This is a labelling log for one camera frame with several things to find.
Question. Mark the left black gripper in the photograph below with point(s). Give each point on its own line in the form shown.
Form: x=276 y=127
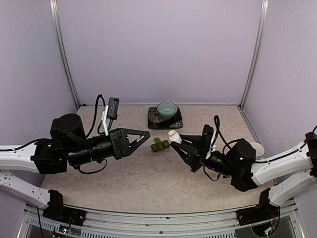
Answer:
x=120 y=146

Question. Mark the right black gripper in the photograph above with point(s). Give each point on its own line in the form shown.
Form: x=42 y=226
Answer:
x=194 y=159

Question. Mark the white pill bottle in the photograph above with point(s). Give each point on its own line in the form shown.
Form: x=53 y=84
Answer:
x=174 y=136

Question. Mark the green three-compartment pill box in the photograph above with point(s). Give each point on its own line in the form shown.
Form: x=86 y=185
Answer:
x=159 y=145

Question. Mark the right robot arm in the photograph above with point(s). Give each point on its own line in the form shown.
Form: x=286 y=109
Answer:
x=247 y=172

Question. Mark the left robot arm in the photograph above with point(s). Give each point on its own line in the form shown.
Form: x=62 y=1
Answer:
x=67 y=146

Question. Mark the black floral square plate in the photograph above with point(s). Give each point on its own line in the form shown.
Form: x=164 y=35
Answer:
x=157 y=122

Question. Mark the celadon green bowl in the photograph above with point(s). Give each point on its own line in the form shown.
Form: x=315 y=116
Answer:
x=167 y=110

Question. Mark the light blue mug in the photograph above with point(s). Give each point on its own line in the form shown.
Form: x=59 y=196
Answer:
x=259 y=150

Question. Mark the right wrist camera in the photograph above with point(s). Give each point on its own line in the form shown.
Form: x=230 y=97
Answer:
x=207 y=134

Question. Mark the front aluminium rail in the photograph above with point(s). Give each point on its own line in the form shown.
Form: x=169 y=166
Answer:
x=107 y=224

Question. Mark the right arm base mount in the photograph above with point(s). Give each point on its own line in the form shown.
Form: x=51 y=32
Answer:
x=261 y=212

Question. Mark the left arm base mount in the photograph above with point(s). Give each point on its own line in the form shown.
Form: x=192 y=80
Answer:
x=64 y=213

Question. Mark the left aluminium frame post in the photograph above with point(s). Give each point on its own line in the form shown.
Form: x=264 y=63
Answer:
x=62 y=52

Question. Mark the aluminium frame post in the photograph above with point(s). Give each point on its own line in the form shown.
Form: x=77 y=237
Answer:
x=62 y=52
x=255 y=54

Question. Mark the right aluminium frame post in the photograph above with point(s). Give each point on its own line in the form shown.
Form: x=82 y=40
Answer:
x=255 y=54

